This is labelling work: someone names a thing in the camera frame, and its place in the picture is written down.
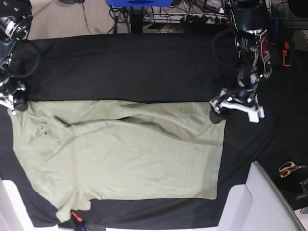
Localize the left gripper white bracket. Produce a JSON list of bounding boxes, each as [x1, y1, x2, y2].
[[209, 88, 265, 124]]

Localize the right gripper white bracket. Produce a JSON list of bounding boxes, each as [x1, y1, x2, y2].
[[0, 79, 28, 115]]

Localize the light green T-shirt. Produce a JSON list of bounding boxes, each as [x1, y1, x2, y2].
[[9, 100, 225, 222]]

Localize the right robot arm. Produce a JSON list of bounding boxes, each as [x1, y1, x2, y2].
[[0, 0, 41, 115]]

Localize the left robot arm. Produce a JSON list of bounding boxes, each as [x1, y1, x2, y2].
[[209, 0, 272, 124]]

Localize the black table cloth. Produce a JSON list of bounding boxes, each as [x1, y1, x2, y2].
[[0, 33, 308, 229]]

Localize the white chair armrest right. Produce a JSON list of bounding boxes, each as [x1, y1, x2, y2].
[[218, 161, 305, 231]]

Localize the white chair armrest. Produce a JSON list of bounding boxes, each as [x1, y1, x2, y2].
[[218, 161, 305, 231], [0, 179, 34, 231]]

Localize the red black clamp right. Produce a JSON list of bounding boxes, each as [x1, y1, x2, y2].
[[282, 42, 293, 67]]

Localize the red black clamp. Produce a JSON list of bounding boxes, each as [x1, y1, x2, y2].
[[282, 42, 293, 67], [70, 211, 88, 231]]

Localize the white chair armrest left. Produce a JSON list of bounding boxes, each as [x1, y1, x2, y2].
[[0, 179, 34, 231]]

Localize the red black clamp front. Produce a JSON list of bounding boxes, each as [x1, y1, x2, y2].
[[70, 211, 88, 231]]

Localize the blue plastic box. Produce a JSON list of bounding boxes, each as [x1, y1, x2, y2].
[[107, 0, 173, 7]]

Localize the orange handled scissors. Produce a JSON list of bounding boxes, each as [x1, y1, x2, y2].
[[278, 161, 308, 178]]

